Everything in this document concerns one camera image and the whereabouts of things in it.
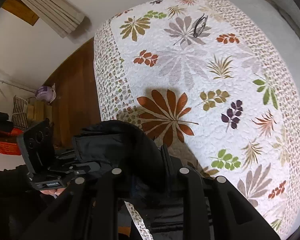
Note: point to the black eyeglasses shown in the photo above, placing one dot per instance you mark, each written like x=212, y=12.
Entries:
x=200, y=25

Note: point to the striped cloth bag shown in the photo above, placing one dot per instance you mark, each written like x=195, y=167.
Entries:
x=19, y=114

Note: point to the black padded pants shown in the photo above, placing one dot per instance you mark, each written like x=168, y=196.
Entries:
x=142, y=173

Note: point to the person's left hand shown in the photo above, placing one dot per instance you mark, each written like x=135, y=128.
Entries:
x=53, y=192

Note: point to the wooden framed window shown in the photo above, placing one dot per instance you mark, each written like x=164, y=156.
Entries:
x=31, y=10

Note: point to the red basket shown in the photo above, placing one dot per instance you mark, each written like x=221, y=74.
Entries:
x=8, y=142

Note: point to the beige curtain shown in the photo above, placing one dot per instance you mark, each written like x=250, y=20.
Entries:
x=68, y=25

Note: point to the purple round object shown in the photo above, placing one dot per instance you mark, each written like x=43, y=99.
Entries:
x=45, y=93

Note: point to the floral quilted bedspread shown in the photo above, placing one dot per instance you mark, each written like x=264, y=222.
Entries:
x=227, y=101

